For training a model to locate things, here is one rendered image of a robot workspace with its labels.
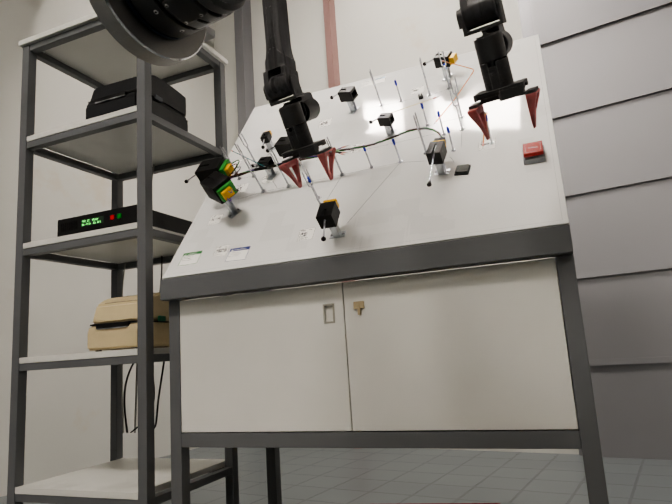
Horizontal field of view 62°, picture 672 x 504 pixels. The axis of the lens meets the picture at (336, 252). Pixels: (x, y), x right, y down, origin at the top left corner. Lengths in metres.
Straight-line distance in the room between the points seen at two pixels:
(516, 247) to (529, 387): 0.33
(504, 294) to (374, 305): 0.34
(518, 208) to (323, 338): 0.62
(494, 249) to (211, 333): 0.86
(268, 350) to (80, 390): 2.17
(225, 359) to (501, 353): 0.79
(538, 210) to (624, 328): 1.79
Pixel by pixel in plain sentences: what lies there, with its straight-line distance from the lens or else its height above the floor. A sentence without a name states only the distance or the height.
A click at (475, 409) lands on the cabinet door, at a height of 0.45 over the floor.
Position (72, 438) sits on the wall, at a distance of 3.65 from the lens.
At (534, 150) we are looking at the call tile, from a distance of 1.59.
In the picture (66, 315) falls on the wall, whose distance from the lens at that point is 3.61.
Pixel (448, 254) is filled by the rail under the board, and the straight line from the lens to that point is 1.41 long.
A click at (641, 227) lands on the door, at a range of 3.20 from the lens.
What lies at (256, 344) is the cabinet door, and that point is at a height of 0.65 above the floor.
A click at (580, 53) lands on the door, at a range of 3.52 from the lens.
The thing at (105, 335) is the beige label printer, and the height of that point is 0.71.
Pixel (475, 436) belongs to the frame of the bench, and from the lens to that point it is 1.45.
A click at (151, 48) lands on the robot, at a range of 0.85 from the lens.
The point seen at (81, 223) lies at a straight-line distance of 2.09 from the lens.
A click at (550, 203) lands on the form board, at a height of 0.93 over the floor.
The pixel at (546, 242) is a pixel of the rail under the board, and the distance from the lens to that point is 1.38.
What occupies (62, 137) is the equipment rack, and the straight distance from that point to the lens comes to 2.23.
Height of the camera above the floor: 0.61
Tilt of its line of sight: 10 degrees up
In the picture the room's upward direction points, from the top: 4 degrees counter-clockwise
